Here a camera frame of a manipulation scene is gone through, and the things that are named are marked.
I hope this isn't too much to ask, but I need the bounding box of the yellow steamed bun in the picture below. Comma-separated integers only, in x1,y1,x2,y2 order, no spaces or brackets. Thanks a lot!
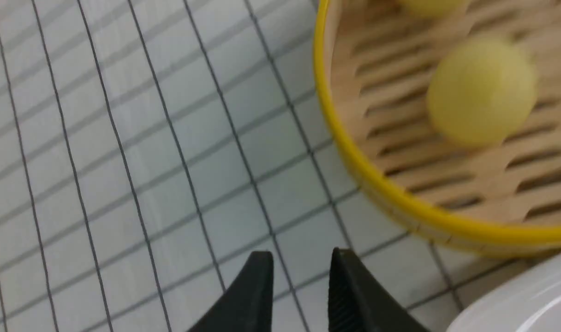
396,0,469,18
426,36,538,148

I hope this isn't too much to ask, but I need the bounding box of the yellow-rimmed bamboo steamer basket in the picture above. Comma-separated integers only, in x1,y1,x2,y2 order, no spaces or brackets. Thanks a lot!
313,0,561,256

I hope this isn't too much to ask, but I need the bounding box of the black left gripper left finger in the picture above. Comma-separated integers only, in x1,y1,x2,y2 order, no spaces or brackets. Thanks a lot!
189,251,274,332

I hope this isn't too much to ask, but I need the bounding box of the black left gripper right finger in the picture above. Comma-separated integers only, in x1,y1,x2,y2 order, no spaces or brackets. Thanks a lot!
328,248,427,332

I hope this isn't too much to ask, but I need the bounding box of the white black-grid tablecloth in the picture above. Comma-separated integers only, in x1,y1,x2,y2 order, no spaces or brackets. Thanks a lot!
0,0,530,332

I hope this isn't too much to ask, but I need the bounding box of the yellow steamed bun front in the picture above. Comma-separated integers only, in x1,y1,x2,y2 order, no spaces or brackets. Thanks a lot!
426,36,538,148

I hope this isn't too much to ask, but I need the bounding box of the white square plate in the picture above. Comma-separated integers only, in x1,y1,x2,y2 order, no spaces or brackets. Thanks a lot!
447,254,561,332

